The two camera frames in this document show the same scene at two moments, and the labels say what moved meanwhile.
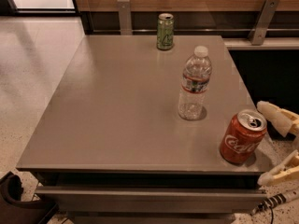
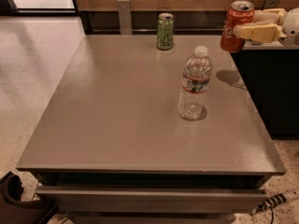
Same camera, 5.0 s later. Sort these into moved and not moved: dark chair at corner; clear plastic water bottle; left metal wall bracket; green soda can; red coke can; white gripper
Moved: red coke can; white gripper
Not moved: clear plastic water bottle; green soda can; dark chair at corner; left metal wall bracket
